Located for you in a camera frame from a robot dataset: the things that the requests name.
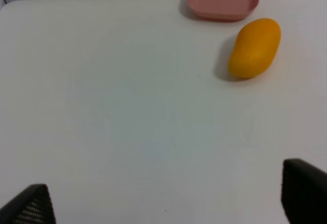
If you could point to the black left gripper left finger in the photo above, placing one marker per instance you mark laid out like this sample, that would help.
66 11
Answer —
32 205

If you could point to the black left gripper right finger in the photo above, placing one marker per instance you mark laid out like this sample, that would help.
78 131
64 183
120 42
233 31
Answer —
303 193

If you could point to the yellow toy mango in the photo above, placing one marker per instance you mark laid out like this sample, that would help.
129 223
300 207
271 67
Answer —
255 48

